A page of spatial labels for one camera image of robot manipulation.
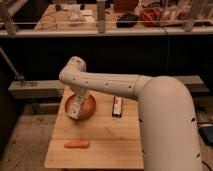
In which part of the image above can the white bottle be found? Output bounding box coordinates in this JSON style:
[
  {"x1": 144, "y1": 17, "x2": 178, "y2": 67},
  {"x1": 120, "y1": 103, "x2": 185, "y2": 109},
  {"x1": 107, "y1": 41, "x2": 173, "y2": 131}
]
[{"x1": 67, "y1": 95, "x2": 84, "y2": 120}]

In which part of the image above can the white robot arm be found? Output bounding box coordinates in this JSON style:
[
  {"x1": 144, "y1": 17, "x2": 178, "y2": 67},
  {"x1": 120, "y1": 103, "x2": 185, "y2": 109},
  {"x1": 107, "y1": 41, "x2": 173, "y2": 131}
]
[{"x1": 59, "y1": 56, "x2": 202, "y2": 171}]

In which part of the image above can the orange carrot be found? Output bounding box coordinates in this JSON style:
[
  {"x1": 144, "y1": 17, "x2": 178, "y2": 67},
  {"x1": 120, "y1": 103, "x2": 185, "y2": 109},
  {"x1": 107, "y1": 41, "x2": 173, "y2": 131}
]
[{"x1": 64, "y1": 140, "x2": 89, "y2": 148}]

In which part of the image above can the grey metal beam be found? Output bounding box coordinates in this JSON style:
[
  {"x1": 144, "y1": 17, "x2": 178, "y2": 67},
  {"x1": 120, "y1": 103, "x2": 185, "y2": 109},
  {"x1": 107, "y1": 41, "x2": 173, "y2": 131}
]
[{"x1": 8, "y1": 75, "x2": 209, "y2": 99}]

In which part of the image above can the wooden board table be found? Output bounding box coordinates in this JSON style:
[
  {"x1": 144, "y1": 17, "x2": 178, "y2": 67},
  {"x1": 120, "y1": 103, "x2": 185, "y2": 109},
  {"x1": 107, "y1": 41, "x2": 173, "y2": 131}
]
[{"x1": 45, "y1": 87, "x2": 144, "y2": 170}]

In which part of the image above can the metal clamp rod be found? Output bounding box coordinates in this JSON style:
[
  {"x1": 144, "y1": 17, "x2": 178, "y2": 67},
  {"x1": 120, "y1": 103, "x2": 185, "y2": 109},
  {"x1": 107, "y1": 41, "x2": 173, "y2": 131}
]
[{"x1": 0, "y1": 46, "x2": 38, "y2": 86}]

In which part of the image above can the background wooden workbench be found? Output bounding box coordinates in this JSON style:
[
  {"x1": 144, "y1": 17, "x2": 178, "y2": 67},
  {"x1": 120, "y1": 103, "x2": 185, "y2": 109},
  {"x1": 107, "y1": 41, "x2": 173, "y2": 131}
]
[{"x1": 0, "y1": 2, "x2": 213, "y2": 37}]

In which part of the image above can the black bag on bench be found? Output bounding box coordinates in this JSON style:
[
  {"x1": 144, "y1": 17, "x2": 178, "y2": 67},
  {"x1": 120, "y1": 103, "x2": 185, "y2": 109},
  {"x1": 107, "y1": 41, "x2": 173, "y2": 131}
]
[{"x1": 116, "y1": 13, "x2": 139, "y2": 28}]

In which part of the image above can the black foot pedal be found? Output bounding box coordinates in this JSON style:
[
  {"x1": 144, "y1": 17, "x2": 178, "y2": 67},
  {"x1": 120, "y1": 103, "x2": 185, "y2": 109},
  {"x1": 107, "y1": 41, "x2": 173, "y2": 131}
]
[{"x1": 198, "y1": 123, "x2": 213, "y2": 147}]

